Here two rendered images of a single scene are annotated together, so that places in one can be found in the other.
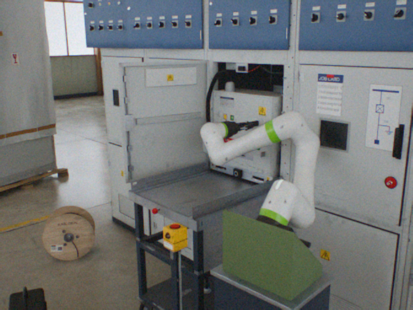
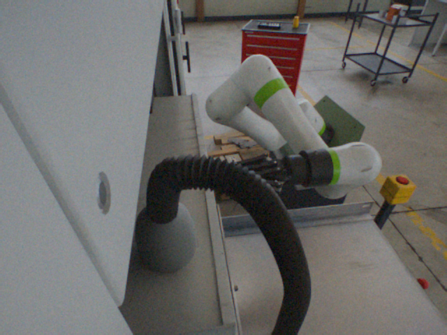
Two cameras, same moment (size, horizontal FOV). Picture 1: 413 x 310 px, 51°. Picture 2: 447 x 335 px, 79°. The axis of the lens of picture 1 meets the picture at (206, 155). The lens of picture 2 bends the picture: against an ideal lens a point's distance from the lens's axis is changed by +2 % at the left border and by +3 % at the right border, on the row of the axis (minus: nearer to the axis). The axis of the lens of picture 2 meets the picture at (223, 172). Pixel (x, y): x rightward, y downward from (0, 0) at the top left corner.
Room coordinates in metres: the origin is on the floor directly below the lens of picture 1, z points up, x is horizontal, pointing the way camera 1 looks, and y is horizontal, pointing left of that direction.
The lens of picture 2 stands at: (2.90, 0.00, 1.65)
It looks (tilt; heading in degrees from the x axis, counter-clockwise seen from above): 40 degrees down; 214
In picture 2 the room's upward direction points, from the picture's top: straight up
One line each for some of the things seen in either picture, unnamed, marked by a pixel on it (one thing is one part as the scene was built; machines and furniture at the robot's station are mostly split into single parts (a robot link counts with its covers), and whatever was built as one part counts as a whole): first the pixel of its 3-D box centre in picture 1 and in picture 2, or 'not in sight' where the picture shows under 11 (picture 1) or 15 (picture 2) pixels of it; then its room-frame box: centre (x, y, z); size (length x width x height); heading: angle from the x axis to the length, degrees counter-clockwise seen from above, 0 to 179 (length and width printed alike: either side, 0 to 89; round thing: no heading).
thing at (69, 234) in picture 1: (69, 232); not in sight; (3.26, 1.12, 0.20); 0.40 x 0.22 x 0.40; 103
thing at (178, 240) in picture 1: (175, 237); (397, 189); (1.79, 0.14, 0.85); 0.08 x 0.08 x 0.10; 42
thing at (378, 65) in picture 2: not in sight; (383, 43); (-2.09, -0.46, 0.48); 0.90 x 0.60 x 0.96; 46
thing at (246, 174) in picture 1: (241, 171); not in sight; (2.64, -0.22, 0.89); 0.54 x 0.05 x 0.06; 42
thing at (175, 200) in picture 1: (205, 194); (311, 299); (2.43, 0.01, 0.82); 0.68 x 0.62 x 0.06; 132
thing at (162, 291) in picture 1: (206, 249); not in sight; (2.43, 0.01, 0.46); 0.64 x 0.58 x 0.66; 132
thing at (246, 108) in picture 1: (240, 133); not in sight; (2.62, -0.21, 1.15); 0.48 x 0.01 x 0.48; 42
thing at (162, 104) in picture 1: (166, 119); not in sight; (2.78, 0.25, 1.21); 0.63 x 0.07 x 0.74; 121
